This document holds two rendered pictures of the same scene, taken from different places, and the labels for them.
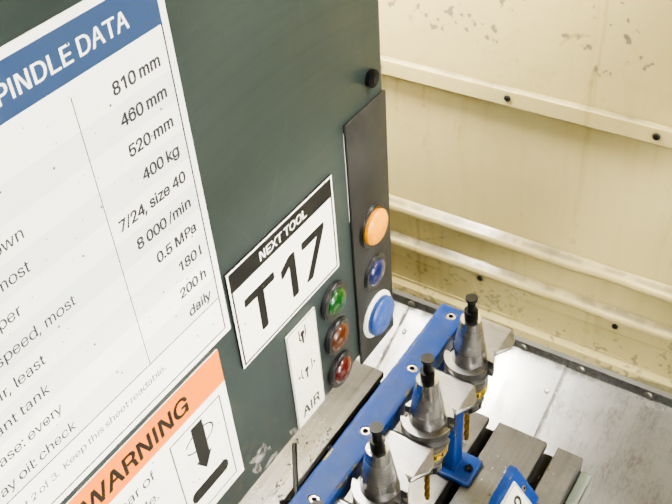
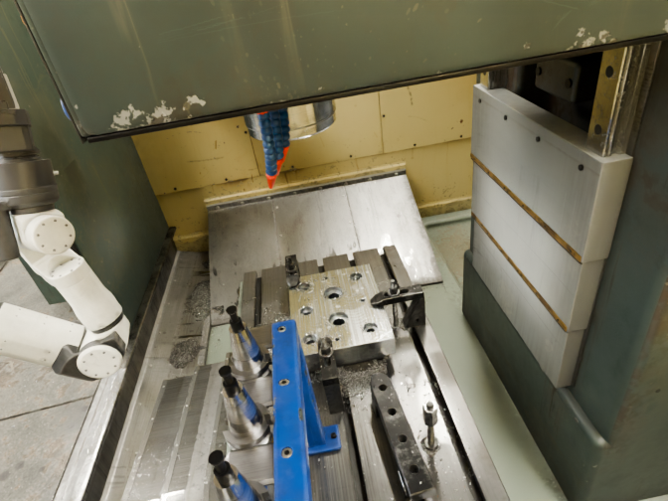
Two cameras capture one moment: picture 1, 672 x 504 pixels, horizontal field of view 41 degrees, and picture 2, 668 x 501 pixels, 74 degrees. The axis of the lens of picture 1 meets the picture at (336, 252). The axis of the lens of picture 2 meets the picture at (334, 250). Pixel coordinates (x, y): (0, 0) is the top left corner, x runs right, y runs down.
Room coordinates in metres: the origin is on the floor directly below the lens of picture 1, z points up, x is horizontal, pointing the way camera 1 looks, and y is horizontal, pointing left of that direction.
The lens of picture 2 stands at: (0.96, -0.13, 1.72)
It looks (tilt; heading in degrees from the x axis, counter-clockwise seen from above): 34 degrees down; 142
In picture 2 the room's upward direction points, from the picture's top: 10 degrees counter-clockwise
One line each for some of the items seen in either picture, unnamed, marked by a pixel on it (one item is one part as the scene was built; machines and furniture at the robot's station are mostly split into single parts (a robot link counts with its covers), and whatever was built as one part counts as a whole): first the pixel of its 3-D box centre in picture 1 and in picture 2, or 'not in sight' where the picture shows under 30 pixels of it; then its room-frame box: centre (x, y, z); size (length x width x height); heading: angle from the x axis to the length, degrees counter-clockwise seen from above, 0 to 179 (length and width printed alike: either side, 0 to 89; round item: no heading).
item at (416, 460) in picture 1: (404, 456); (247, 467); (0.62, -0.06, 1.21); 0.07 x 0.05 x 0.01; 54
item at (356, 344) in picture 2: not in sight; (336, 312); (0.29, 0.37, 0.97); 0.29 x 0.23 x 0.05; 144
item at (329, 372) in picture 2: not in sight; (328, 366); (0.41, 0.23, 0.97); 0.13 x 0.03 x 0.15; 144
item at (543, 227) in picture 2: not in sight; (520, 229); (0.59, 0.68, 1.16); 0.48 x 0.05 x 0.51; 144
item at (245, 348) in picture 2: not in sight; (243, 343); (0.49, 0.04, 1.26); 0.04 x 0.04 x 0.07
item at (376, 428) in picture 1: (377, 437); (229, 380); (0.58, -0.03, 1.31); 0.02 x 0.02 x 0.03
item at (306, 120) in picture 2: not in sight; (285, 90); (0.33, 0.32, 1.53); 0.16 x 0.16 x 0.12
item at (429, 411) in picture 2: not in sight; (430, 424); (0.65, 0.26, 0.96); 0.03 x 0.03 x 0.13
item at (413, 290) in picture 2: not in sight; (397, 303); (0.40, 0.48, 0.97); 0.13 x 0.03 x 0.15; 54
